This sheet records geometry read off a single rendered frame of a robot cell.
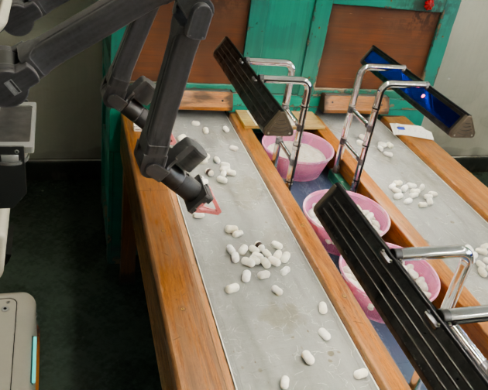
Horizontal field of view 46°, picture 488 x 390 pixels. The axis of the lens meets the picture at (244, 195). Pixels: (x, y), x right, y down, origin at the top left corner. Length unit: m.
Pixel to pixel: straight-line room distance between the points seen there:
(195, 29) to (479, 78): 2.90
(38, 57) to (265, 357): 0.76
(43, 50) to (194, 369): 0.67
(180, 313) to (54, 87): 1.94
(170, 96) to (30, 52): 0.29
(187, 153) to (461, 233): 0.94
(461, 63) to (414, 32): 1.27
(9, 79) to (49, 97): 1.94
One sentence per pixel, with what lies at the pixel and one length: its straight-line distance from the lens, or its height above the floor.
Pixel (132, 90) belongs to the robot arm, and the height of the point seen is 1.03.
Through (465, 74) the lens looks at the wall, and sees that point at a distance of 3.81.
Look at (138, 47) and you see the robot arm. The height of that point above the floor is 1.16.
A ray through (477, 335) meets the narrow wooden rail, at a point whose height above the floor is 0.74.
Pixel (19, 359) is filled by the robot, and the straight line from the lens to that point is 1.90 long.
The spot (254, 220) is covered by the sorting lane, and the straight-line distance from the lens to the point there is 1.69.
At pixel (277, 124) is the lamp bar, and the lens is 1.48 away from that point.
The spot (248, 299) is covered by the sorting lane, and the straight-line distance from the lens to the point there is 1.41.
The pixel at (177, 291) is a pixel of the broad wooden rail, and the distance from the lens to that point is 1.37.
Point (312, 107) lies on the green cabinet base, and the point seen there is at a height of 0.79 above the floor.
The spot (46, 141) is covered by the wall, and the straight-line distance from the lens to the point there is 3.17.
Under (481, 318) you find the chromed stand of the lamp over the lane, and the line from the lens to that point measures 0.95.
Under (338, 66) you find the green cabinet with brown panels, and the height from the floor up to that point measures 0.97.
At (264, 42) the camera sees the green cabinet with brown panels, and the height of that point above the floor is 1.04.
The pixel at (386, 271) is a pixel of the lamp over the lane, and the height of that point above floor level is 1.09.
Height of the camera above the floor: 1.66
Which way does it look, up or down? 31 degrees down
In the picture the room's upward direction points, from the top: 9 degrees clockwise
